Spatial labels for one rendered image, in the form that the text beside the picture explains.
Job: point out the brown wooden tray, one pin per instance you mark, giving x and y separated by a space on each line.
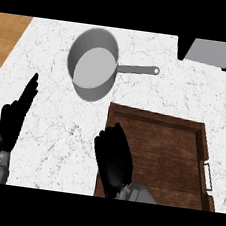
166 159

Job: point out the grey and black appliance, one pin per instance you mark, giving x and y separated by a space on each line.
212 52

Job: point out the grey metal pot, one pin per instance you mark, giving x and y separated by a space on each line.
95 65

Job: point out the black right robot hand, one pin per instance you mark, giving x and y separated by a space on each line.
114 159

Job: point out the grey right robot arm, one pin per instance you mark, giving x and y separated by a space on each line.
137 193

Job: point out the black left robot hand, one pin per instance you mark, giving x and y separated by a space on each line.
15 119

